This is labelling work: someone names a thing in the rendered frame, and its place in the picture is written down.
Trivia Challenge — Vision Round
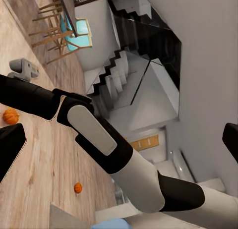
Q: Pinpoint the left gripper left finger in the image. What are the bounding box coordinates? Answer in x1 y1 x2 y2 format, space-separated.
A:
0 123 26 183

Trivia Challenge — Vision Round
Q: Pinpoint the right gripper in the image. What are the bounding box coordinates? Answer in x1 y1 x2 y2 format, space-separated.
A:
0 74 41 113

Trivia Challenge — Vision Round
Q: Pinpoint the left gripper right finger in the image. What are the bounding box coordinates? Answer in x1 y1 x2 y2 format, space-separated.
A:
222 122 238 163

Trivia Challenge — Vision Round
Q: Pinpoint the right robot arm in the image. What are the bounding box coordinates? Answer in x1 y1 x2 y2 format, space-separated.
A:
0 58 238 229

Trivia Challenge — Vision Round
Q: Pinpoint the pumpkin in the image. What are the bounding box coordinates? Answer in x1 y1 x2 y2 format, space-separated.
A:
3 108 19 125
74 182 82 194

